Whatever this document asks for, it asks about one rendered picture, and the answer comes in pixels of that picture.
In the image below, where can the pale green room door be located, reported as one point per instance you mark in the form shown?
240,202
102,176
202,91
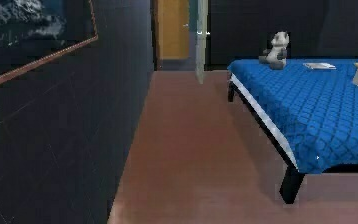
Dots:
202,40

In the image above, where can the yellow wooden door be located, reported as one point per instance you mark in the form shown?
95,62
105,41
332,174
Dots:
173,30

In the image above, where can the grey white teddy bear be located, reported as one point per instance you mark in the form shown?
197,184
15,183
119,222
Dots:
276,51

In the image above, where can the blue quilted bed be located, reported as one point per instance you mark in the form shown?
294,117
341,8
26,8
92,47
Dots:
313,106

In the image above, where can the white flat book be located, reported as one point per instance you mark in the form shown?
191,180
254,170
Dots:
319,65

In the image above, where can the framed dark cloud picture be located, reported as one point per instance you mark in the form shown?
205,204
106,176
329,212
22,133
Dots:
27,26

